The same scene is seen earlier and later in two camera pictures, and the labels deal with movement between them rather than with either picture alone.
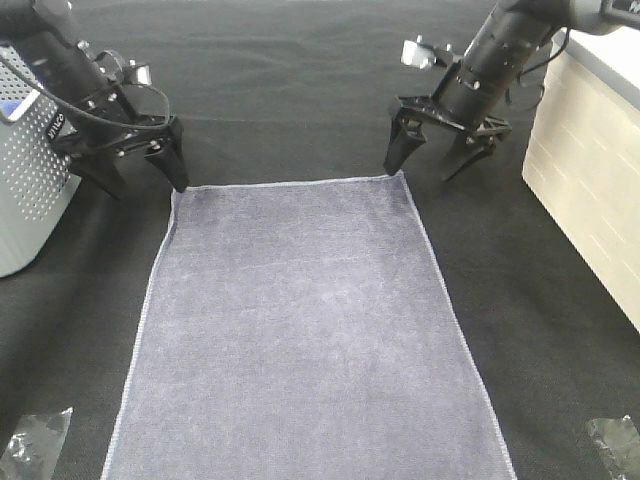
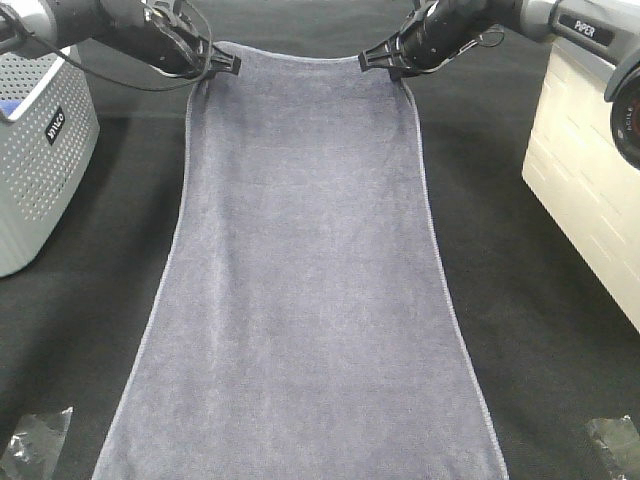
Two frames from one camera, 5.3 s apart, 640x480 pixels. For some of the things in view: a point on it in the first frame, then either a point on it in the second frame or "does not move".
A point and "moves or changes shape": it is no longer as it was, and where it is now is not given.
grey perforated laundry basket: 40,167 does not move
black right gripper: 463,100 to 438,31
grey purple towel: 297,331 moves or changes shape
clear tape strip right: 619,443 does not move
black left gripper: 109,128 to 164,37
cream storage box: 583,159 does not move
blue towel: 8,106 does not move
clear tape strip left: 31,450 does not move
